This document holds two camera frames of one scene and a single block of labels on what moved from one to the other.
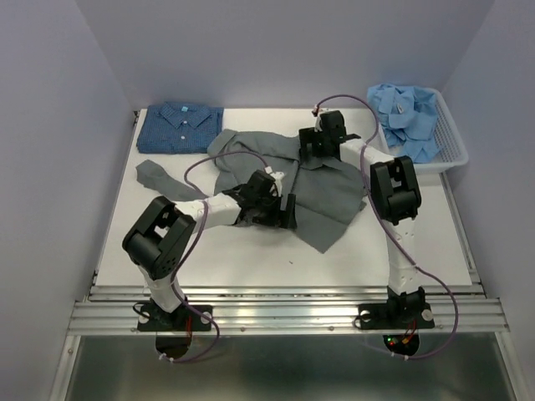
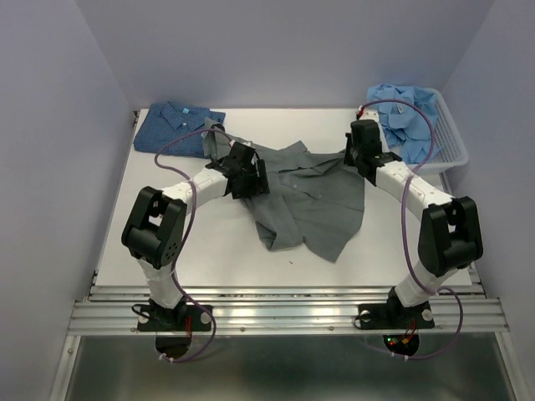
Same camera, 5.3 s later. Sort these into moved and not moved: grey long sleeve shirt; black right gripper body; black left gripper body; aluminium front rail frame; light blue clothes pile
Moved: black left gripper body; grey long sleeve shirt; black right gripper body
Not moved: aluminium front rail frame; light blue clothes pile
